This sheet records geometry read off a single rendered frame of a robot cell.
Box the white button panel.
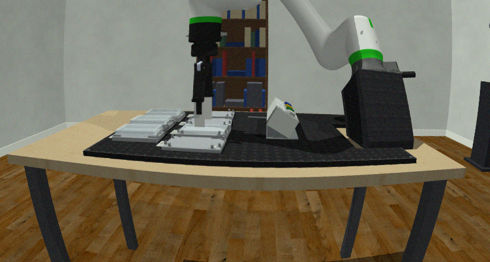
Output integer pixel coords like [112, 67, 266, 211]
[248, 98, 299, 140]

